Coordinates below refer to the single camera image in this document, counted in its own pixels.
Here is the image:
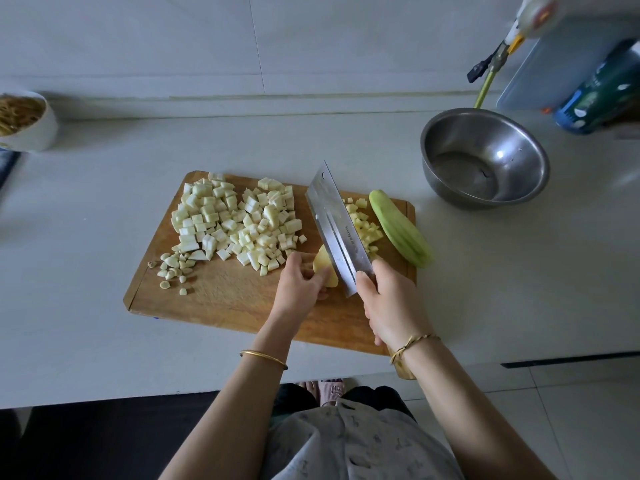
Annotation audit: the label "wooden cutting board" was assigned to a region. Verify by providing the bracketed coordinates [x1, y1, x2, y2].
[122, 171, 419, 357]

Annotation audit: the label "wall tap with hose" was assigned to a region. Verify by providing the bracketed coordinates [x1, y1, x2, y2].
[466, 41, 511, 84]

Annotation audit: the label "person's left hand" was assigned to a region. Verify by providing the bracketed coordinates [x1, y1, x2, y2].
[268, 251, 333, 336]

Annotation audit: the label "black gas stove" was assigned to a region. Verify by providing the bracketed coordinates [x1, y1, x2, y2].
[0, 149, 21, 188]

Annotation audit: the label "person's right foot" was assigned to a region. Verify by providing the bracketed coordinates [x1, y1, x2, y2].
[320, 379, 347, 408]

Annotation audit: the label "white bowl of noodles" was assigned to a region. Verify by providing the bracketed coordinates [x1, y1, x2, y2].
[0, 89, 59, 154]

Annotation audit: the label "pile of white diced vegetable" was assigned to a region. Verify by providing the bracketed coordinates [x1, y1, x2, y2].
[228, 177, 309, 278]

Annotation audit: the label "person's right hand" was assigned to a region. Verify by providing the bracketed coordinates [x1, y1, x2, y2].
[355, 257, 435, 351]

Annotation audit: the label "pile of garlic cloves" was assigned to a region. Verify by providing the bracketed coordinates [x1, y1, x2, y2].
[147, 249, 199, 298]

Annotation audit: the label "gold bangle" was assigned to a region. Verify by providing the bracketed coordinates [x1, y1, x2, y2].
[238, 349, 290, 372]

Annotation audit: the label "dark green trousers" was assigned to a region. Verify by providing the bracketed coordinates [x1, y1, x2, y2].
[272, 383, 416, 426]

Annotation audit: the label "peeled yellow potato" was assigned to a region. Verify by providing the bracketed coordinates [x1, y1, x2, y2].
[343, 195, 387, 260]

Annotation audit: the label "yellow potato piece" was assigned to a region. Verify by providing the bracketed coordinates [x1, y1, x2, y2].
[312, 243, 342, 290]

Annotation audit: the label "person's right forearm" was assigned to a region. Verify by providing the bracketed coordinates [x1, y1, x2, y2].
[395, 337, 556, 480]

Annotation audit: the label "cleaver with wooden handle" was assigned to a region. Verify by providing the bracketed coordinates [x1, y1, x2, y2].
[305, 159, 417, 382]

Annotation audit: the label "person's left forearm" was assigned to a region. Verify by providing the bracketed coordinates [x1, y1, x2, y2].
[160, 325, 296, 480]

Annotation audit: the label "deep stainless steel bowl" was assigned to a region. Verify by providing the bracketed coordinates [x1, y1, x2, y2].
[420, 107, 552, 210]

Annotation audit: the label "light blue plastic board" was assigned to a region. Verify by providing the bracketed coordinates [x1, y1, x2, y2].
[496, 9, 640, 111]

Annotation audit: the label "braided cord bracelet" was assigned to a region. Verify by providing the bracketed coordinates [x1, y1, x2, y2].
[389, 331, 442, 366]

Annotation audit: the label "white patterned garment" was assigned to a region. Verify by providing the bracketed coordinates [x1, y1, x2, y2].
[258, 399, 466, 480]

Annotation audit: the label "peeled green cucumber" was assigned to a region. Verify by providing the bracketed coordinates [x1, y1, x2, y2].
[368, 187, 435, 270]

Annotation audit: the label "dark green bottle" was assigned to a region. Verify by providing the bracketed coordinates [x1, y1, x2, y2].
[553, 37, 640, 136]

